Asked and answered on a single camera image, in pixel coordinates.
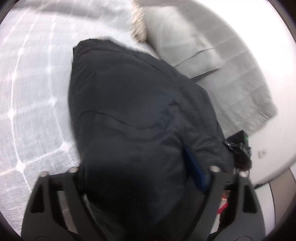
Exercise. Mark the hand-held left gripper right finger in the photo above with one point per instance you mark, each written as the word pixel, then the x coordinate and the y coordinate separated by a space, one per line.
pixel 196 166

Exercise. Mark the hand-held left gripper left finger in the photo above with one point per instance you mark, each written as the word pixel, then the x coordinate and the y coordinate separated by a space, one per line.
pixel 74 183

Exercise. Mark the black quilted jacket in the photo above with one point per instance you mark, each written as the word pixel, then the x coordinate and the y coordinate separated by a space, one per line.
pixel 138 115

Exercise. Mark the red plastic object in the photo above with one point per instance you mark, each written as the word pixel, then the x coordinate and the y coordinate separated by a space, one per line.
pixel 222 206

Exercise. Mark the grey quilted cover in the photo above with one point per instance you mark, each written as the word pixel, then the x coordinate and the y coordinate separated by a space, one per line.
pixel 242 92

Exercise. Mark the white grid bed cover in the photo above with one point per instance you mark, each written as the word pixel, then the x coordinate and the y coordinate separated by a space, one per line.
pixel 34 92

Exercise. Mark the grey pillow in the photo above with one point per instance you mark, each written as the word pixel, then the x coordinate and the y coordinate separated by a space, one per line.
pixel 175 39

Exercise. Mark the striped beige blanket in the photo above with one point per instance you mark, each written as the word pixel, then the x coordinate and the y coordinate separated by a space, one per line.
pixel 140 25

